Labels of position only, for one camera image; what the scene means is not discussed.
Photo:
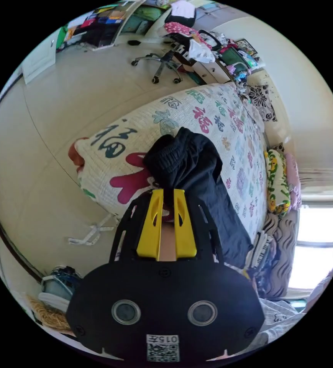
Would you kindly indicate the white cupboard door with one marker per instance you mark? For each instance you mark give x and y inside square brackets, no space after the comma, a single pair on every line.
[40,59]

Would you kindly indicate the bed with printed quilt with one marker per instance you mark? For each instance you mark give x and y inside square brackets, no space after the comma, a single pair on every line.
[183,120]

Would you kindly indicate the straw basket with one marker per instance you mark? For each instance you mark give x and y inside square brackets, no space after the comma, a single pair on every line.
[50,314]

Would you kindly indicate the bookshelf with books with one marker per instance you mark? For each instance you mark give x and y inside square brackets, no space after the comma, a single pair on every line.
[108,26]

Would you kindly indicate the pile of clothes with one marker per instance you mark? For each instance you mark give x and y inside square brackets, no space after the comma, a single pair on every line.
[272,258]

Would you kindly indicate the office chair with clothes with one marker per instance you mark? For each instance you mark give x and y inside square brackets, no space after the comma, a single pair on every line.
[172,49]

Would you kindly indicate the black white floral cushion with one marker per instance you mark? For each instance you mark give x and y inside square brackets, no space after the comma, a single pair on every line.
[262,102]

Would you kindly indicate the black long pants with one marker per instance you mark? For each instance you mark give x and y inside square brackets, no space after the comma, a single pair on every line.
[195,178]

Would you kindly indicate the window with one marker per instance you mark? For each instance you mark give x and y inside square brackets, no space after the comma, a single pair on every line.
[321,244]

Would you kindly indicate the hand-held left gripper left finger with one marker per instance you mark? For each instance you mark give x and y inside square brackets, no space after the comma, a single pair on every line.
[152,227]

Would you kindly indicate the cluttered desk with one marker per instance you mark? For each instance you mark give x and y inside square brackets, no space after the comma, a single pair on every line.
[229,60]

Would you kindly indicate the pink pillow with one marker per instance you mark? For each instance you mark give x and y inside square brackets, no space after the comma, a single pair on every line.
[294,178]

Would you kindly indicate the yellow green floral pillow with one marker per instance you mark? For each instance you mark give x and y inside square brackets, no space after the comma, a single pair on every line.
[278,184]

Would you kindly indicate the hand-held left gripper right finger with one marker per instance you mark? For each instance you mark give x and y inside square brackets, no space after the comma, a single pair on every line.
[182,230]

